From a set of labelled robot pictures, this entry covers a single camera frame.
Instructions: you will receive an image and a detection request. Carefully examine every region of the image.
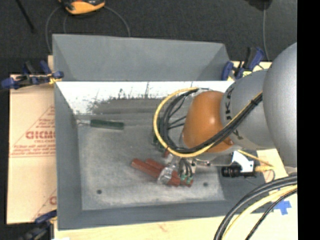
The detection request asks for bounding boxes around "brown cardboard board, red print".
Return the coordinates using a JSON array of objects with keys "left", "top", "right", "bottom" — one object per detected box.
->
[{"left": 5, "top": 73, "right": 59, "bottom": 225}]

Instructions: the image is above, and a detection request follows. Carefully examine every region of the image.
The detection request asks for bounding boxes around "grey metal bin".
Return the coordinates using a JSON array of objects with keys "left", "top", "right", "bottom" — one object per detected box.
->
[{"left": 51, "top": 33, "right": 266, "bottom": 230}]

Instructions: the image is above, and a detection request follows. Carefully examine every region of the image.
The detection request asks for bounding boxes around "black cylinder on white bracket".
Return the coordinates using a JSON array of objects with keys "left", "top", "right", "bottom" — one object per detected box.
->
[{"left": 220, "top": 150, "right": 259, "bottom": 179}]

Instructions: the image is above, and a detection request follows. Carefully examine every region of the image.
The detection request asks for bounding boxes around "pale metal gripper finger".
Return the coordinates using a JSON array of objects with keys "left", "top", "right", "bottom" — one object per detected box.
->
[
  {"left": 165, "top": 154, "right": 180, "bottom": 170},
  {"left": 156, "top": 165, "right": 178, "bottom": 185}
]

